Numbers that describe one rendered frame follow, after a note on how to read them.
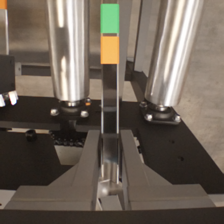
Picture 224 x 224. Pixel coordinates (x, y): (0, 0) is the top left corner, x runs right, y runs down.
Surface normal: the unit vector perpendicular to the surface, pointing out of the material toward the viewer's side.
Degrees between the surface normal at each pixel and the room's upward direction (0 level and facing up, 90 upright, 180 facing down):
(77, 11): 37
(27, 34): 0
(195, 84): 0
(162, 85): 31
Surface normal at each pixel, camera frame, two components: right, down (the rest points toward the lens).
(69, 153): 0.01, 0.47
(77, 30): 0.52, 0.43
